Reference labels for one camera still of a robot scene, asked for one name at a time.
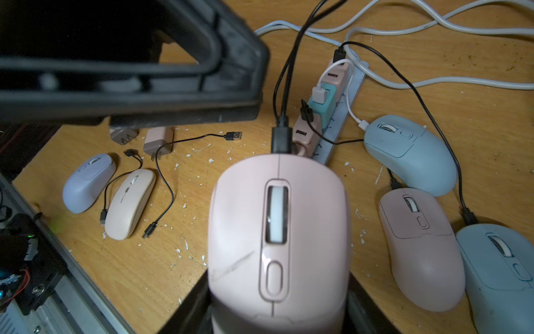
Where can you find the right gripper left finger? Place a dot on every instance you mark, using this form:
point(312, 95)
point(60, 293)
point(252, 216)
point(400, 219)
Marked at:
point(194, 314)

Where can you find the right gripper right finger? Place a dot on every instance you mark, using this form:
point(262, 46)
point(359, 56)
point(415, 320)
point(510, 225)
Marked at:
point(362, 315)

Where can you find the pink mouse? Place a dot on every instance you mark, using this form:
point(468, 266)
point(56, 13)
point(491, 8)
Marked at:
point(278, 247)
point(128, 204)
point(425, 257)

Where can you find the white mouse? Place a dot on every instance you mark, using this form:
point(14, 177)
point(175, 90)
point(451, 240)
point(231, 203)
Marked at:
point(85, 184)

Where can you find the pink charger adapter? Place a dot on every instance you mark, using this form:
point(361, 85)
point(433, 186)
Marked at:
point(123, 136)
point(158, 142)

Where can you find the light blue mouse right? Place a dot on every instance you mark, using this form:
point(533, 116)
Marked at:
point(498, 264)

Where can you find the light blue mouse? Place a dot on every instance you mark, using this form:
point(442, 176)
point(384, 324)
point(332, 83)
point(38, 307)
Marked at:
point(415, 155)
point(498, 264)

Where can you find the light blue mouse upper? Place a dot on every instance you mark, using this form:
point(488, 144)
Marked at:
point(415, 155)

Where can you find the teal adapter on white strip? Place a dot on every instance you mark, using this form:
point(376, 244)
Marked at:
point(323, 102)

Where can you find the pink adapter far end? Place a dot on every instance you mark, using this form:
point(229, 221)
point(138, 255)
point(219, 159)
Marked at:
point(338, 77)

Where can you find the white power strip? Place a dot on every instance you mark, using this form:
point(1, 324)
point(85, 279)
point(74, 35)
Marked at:
point(342, 112)

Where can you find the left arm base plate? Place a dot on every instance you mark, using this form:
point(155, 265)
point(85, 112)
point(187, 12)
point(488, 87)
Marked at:
point(31, 267)

